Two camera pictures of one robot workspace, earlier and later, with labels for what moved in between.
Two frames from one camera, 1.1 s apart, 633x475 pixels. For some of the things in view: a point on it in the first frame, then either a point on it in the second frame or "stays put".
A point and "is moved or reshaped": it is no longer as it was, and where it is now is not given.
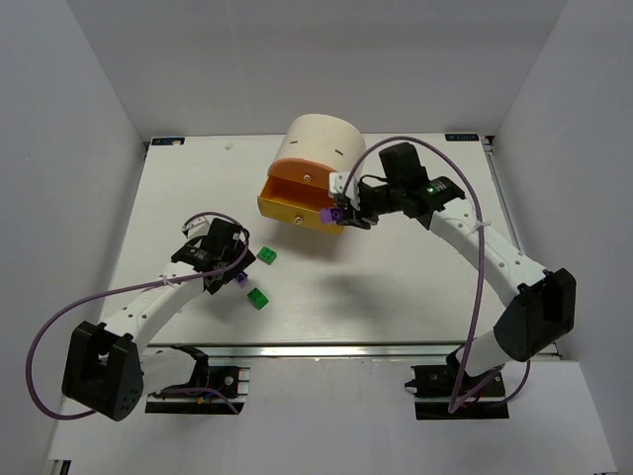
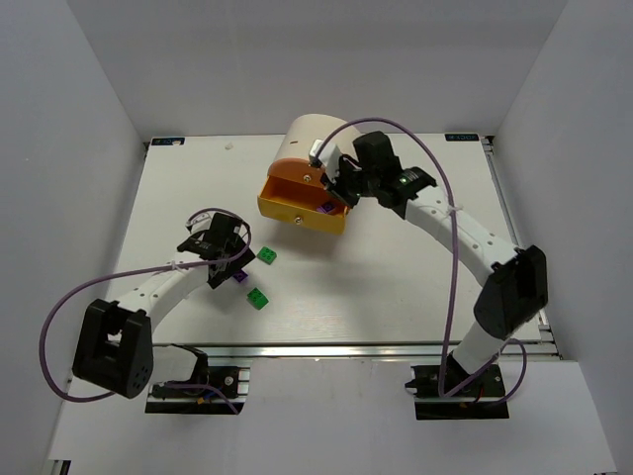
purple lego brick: x=331 y=216 is moved or reshaped
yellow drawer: x=297 y=202 stays put
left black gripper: x=229 y=270 stays put
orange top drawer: x=303 y=170 stays put
